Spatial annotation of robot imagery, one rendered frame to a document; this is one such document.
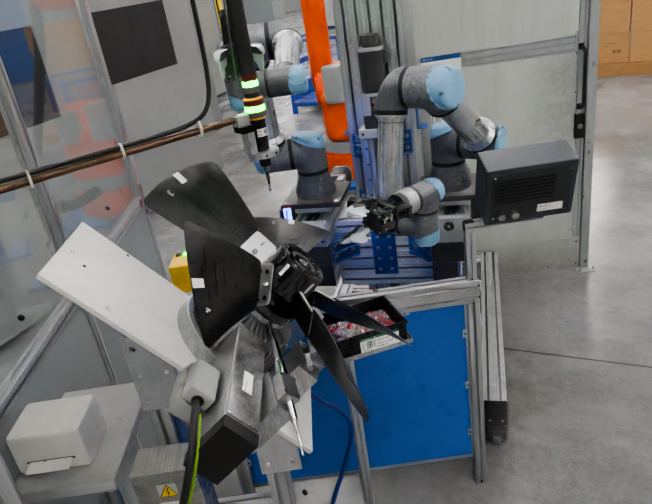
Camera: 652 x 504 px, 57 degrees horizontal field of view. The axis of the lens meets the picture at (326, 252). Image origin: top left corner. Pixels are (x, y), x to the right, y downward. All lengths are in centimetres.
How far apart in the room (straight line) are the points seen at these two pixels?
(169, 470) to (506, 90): 251
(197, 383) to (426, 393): 117
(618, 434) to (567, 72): 176
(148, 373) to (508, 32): 246
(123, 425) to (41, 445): 20
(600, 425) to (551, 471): 33
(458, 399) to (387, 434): 28
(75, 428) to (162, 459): 21
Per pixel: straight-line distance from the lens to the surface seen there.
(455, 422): 227
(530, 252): 367
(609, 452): 264
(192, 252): 108
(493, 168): 176
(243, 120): 130
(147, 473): 151
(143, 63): 565
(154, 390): 145
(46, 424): 155
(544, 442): 264
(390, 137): 179
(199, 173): 145
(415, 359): 207
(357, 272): 233
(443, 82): 169
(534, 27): 331
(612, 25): 880
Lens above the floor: 181
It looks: 25 degrees down
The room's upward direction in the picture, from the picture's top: 9 degrees counter-clockwise
